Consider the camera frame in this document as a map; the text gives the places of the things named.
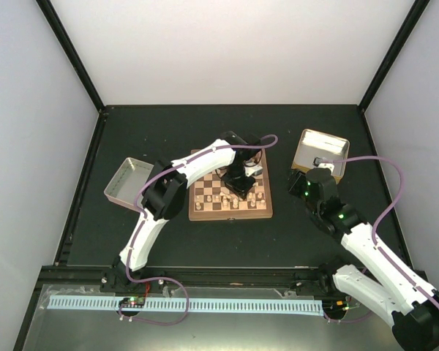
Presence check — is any small circuit board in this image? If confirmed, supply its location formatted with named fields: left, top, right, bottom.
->
left=119, top=297, right=145, bottom=308

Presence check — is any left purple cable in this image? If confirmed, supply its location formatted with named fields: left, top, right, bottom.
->
left=125, top=134, right=279, bottom=284

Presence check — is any wooden chess board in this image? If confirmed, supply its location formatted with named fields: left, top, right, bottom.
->
left=189, top=151, right=273, bottom=221

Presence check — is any white slotted cable duct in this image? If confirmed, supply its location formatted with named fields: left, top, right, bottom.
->
left=47, top=295, right=324, bottom=317

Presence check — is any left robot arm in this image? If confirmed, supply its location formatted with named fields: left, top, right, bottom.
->
left=113, top=131, right=260, bottom=292

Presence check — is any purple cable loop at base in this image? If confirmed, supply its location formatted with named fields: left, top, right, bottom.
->
left=116, top=276, right=190, bottom=326

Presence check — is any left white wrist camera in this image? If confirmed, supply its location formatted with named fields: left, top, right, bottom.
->
left=244, top=165, right=263, bottom=177

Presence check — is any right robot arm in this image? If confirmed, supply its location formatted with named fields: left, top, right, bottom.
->
left=288, top=168, right=439, bottom=350

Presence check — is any gold metal tin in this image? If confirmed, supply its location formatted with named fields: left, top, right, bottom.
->
left=291, top=129, right=350, bottom=183

